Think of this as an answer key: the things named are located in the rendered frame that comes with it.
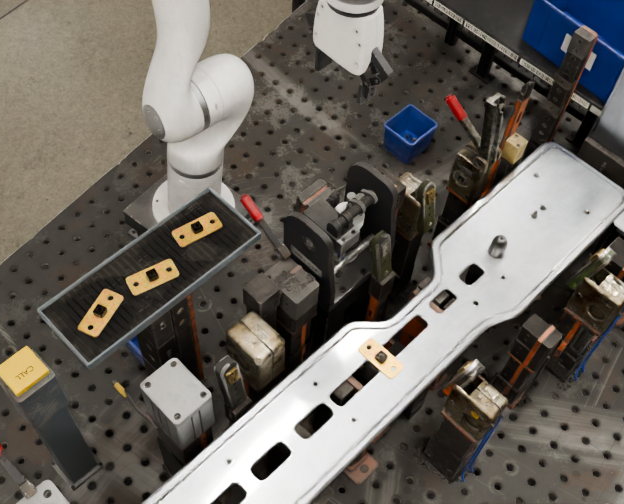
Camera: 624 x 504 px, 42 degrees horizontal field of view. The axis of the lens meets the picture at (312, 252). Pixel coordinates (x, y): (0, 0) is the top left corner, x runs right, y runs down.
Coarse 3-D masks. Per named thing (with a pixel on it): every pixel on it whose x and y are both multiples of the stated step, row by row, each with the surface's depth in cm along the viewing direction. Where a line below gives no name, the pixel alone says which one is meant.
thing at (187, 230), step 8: (208, 216) 144; (216, 216) 144; (192, 224) 142; (200, 224) 142; (208, 224) 143; (216, 224) 143; (176, 232) 142; (184, 232) 142; (192, 232) 142; (200, 232) 142; (208, 232) 142; (176, 240) 141; (184, 240) 141; (192, 240) 141
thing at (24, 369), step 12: (24, 348) 129; (12, 360) 128; (24, 360) 128; (36, 360) 128; (0, 372) 127; (12, 372) 127; (24, 372) 127; (36, 372) 127; (48, 372) 128; (12, 384) 126; (24, 384) 126
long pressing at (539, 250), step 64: (512, 192) 171; (576, 192) 172; (448, 256) 162; (512, 256) 163; (576, 256) 164; (384, 320) 153; (448, 320) 154; (320, 384) 146; (384, 384) 146; (256, 448) 139; (320, 448) 139
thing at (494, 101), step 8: (496, 96) 156; (504, 96) 156; (488, 104) 156; (496, 104) 155; (504, 104) 156; (488, 112) 157; (496, 112) 159; (504, 112) 155; (512, 112) 155; (488, 120) 158; (496, 120) 161; (488, 128) 160; (496, 128) 162; (488, 136) 161; (496, 136) 164; (480, 144) 164; (488, 144) 163; (496, 144) 165; (480, 152) 166; (488, 152) 164; (496, 152) 167; (488, 160) 166
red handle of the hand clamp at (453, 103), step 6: (450, 96) 165; (450, 102) 165; (456, 102) 165; (450, 108) 166; (456, 108) 165; (462, 108) 165; (456, 114) 166; (462, 114) 165; (462, 120) 166; (468, 120) 166; (462, 126) 167; (468, 126) 166; (468, 132) 166; (474, 132) 166; (474, 138) 166; (480, 138) 167; (474, 144) 167; (492, 156) 168
